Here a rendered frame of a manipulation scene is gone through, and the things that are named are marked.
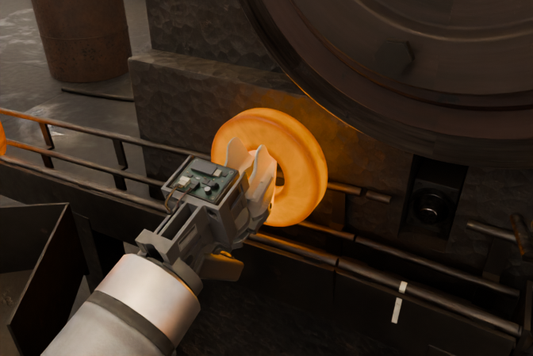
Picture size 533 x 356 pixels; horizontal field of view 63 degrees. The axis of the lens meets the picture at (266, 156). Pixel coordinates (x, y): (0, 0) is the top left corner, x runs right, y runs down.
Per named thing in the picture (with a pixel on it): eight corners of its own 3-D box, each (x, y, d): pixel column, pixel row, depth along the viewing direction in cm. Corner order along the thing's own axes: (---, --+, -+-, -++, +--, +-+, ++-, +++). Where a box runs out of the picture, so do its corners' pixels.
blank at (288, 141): (218, 101, 58) (202, 109, 55) (327, 115, 50) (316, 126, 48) (231, 200, 65) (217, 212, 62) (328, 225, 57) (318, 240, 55)
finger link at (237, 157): (265, 117, 52) (224, 170, 47) (271, 152, 56) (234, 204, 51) (243, 112, 53) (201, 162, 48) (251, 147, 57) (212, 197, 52)
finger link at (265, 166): (289, 123, 51) (249, 178, 45) (293, 158, 55) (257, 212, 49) (265, 117, 52) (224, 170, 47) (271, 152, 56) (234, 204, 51)
